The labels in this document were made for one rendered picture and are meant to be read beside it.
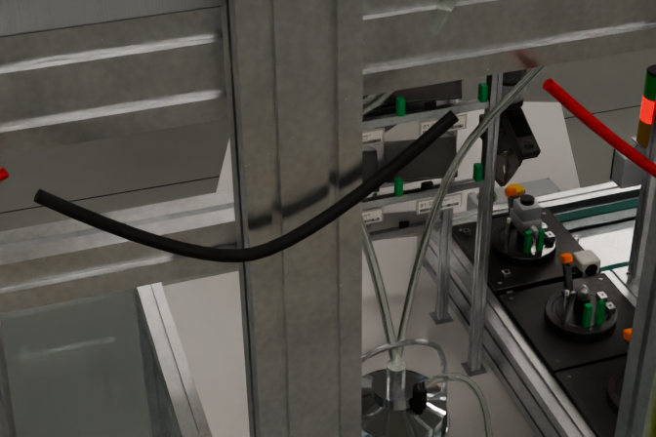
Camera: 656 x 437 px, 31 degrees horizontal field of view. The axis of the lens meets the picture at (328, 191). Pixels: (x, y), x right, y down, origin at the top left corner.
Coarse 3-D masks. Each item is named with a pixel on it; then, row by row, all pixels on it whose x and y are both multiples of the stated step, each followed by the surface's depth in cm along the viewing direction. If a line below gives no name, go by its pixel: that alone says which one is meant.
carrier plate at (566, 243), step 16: (464, 224) 258; (496, 224) 257; (560, 224) 257; (464, 240) 253; (560, 240) 252; (576, 240) 252; (496, 272) 243; (512, 272) 243; (528, 272) 243; (544, 272) 243; (560, 272) 243; (576, 272) 243; (496, 288) 238; (512, 288) 239; (528, 288) 240
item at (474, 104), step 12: (384, 108) 215; (408, 108) 217; (420, 108) 198; (444, 108) 199; (456, 108) 199; (468, 108) 200; (480, 108) 201; (372, 120) 195; (384, 120) 196; (396, 120) 197; (408, 120) 198; (420, 180) 227; (468, 180) 209; (408, 192) 206; (420, 192) 206; (432, 192) 207; (372, 204) 204; (384, 204) 205
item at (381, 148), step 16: (384, 144) 209; (400, 144) 209; (432, 144) 210; (448, 144) 210; (384, 160) 211; (416, 160) 210; (432, 160) 210; (448, 160) 211; (400, 176) 210; (416, 176) 210; (432, 176) 211
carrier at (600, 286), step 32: (544, 288) 238; (576, 288) 238; (608, 288) 238; (512, 320) 231; (544, 320) 230; (576, 320) 226; (608, 320) 226; (544, 352) 222; (576, 352) 221; (608, 352) 221
